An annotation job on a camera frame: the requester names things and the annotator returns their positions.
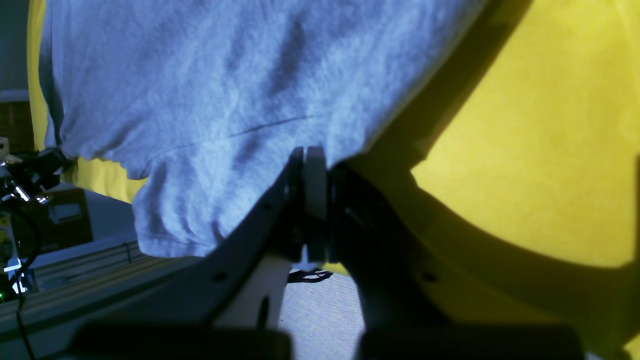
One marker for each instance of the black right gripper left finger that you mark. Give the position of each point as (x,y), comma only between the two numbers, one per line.
(225,307)

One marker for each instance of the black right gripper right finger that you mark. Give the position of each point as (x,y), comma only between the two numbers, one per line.
(354,225)

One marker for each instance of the grey t-shirt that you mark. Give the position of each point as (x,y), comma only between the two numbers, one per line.
(206,99)

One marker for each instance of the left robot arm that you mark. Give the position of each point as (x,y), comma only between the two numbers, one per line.
(26,179)

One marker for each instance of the yellow table cloth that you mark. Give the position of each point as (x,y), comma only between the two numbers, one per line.
(517,167)

